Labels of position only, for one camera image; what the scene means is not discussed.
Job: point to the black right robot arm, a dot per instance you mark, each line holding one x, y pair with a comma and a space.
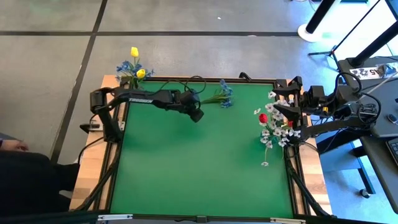
342, 130

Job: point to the black diagonal frame strut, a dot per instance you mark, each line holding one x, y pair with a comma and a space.
306, 193
99, 183

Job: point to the silver beam bracket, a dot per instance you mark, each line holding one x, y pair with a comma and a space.
287, 221
115, 217

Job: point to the black frame clamp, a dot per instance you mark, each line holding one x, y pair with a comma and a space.
245, 76

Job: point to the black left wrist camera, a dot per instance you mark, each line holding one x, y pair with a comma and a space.
196, 115

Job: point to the white printed paper label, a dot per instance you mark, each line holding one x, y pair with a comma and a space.
367, 73

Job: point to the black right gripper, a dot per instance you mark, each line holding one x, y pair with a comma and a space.
314, 99

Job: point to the dark grey desk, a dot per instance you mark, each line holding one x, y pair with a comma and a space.
385, 174

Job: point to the black computer mouse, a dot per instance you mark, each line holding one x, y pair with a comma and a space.
392, 118

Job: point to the black desk leg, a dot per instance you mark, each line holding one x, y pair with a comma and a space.
339, 149

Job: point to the black camera rig beam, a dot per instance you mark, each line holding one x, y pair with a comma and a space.
124, 217

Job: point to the floor stand with round base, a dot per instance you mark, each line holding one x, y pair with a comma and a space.
311, 35

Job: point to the black keyboard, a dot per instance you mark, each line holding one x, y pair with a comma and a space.
394, 152

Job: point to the black caster wheel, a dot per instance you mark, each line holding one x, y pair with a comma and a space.
364, 193

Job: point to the thin black stand pole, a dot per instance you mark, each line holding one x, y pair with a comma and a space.
354, 28

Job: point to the person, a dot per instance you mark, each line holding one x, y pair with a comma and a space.
31, 183

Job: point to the blue artificial flower bunch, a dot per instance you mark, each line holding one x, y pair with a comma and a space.
126, 67
225, 99

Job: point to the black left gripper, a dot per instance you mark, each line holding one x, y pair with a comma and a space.
189, 101

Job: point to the green table mat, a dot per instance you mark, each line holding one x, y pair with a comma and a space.
202, 161

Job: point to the red artificial tulip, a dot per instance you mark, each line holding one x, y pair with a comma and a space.
263, 118
290, 124

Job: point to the thick black desk post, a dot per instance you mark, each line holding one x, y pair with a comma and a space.
376, 43

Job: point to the yellow artificial tulip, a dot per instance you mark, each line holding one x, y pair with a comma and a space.
134, 52
140, 73

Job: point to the black desk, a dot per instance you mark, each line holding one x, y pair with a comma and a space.
387, 124

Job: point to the person's hand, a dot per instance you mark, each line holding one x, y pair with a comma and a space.
14, 145

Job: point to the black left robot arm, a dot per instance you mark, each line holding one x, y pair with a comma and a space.
140, 97

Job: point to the black table frame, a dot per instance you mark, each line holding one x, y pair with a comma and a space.
261, 80

